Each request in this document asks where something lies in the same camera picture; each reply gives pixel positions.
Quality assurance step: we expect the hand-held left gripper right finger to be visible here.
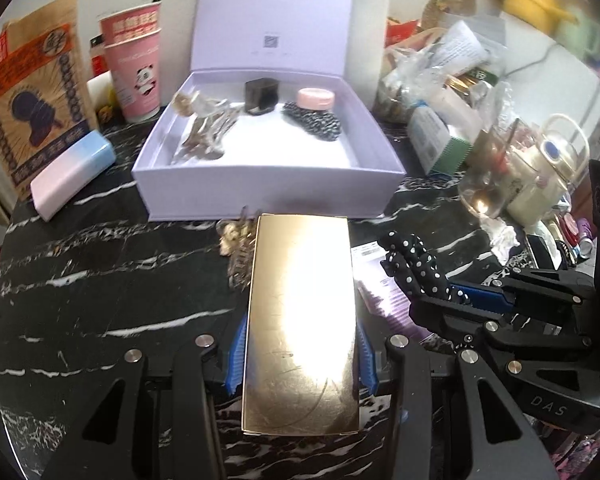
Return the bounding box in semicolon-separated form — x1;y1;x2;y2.
354;325;561;480

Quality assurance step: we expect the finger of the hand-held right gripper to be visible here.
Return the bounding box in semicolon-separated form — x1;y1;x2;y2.
447;266;596;315
407;296;595;362

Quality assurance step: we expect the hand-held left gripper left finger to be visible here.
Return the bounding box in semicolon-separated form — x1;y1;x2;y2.
42;310;251;480

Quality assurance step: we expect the black white polka dot scrunchie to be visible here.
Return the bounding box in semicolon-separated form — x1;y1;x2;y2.
377;230;468;306

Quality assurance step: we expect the gold rectangular box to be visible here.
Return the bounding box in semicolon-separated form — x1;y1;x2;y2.
241;213;362;435

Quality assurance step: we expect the lavender gift box with lid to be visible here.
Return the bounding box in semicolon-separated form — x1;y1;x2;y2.
131;0;407;222

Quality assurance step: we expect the beige marbled hair claw clip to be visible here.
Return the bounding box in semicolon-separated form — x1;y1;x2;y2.
174;99;242;163

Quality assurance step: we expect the purple striped packet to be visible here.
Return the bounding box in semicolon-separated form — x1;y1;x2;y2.
357;260;416;321

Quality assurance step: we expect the pink floral cloth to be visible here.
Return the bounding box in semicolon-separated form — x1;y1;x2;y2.
545;430;600;480

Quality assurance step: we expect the gold hair clip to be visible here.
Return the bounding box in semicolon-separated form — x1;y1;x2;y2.
217;206;257;288

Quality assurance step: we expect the white paper label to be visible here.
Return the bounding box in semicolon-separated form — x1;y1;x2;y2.
351;244;383;263

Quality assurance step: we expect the green white carton box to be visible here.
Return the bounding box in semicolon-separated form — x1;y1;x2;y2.
409;104;473;177

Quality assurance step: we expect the black white gingham scrunchie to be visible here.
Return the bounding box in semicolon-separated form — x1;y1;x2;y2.
282;101;342;142

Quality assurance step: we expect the pink blue gradient small box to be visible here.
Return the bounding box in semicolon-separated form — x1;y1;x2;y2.
30;130;117;222

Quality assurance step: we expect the white printed paper sheet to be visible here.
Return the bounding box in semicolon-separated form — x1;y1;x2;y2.
432;20;488;68

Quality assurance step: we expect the pink round jar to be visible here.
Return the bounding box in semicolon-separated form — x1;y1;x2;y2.
296;87;336;111

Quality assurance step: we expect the small beige hair clip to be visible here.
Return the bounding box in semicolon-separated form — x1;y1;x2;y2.
172;90;202;117

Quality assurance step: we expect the small dark brown box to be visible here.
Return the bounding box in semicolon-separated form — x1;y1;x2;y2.
244;78;280;116

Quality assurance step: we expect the pink paper cup panda picture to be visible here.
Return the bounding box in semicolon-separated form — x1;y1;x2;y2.
103;30;162;122

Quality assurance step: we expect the round woven basket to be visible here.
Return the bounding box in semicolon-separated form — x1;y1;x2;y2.
420;0;478;28

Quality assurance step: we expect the yellow pot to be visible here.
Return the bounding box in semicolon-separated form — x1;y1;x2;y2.
500;0;566;31

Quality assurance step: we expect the white round container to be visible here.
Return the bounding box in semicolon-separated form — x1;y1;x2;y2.
87;71;113;111

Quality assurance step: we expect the brown printed paper bag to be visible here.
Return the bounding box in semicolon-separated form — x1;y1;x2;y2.
0;0;101;200

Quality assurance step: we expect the pink paper cup red print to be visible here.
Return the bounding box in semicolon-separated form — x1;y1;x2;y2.
98;2;162;47

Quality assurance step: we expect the cream kettle with handle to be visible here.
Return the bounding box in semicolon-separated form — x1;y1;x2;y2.
505;114;591;223

